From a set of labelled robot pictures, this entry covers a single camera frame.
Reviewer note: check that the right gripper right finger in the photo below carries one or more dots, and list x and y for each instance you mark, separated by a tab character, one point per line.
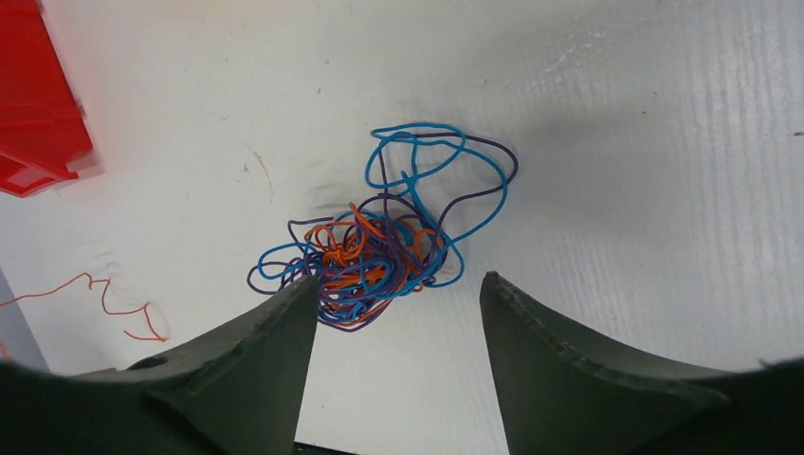
564	388

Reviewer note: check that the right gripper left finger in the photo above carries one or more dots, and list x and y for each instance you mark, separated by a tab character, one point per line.
237	389

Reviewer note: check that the red plastic bin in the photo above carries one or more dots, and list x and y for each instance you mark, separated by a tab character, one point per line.
42	128

